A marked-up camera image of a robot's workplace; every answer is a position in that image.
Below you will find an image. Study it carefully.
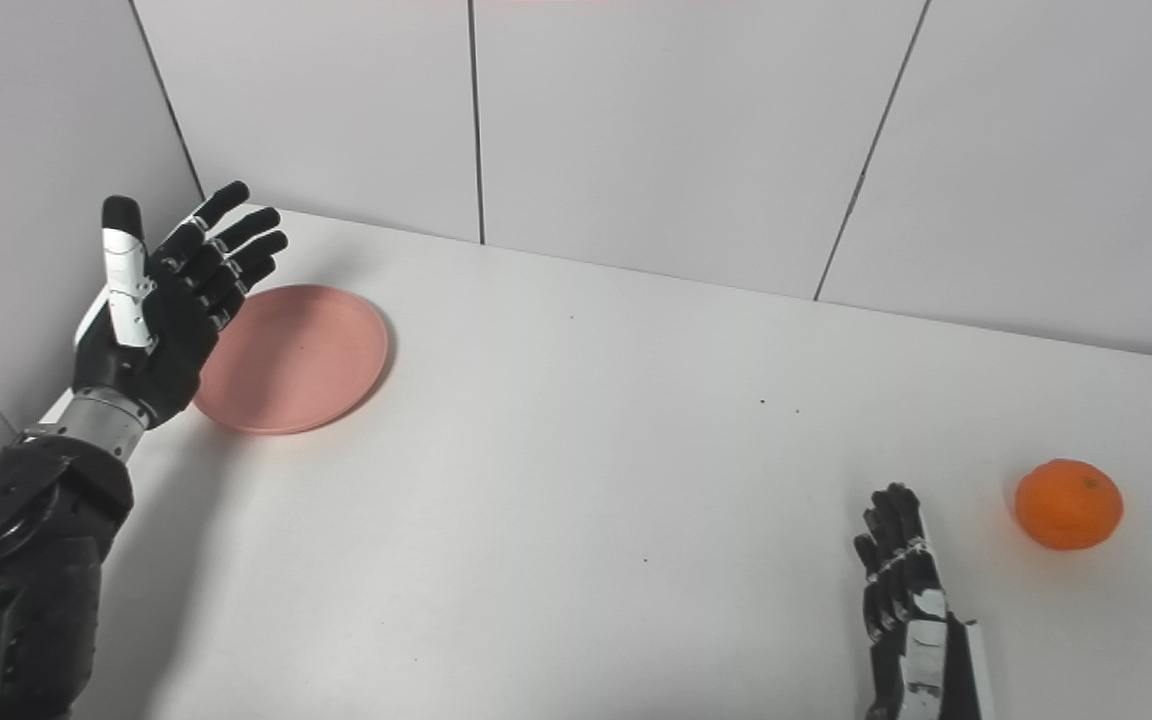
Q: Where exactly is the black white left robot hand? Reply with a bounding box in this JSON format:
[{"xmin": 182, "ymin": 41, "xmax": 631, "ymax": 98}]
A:
[{"xmin": 70, "ymin": 180, "xmax": 290, "ymax": 430}]

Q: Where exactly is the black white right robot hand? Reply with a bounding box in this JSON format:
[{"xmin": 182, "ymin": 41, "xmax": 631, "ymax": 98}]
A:
[{"xmin": 852, "ymin": 482, "xmax": 996, "ymax": 720}]

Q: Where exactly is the pink round plate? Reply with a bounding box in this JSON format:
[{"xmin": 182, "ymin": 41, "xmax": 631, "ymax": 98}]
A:
[{"xmin": 192, "ymin": 284, "xmax": 391, "ymax": 436}]

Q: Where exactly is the orange fruit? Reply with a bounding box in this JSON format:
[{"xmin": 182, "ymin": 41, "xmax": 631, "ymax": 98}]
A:
[{"xmin": 1014, "ymin": 458, "xmax": 1125, "ymax": 552}]

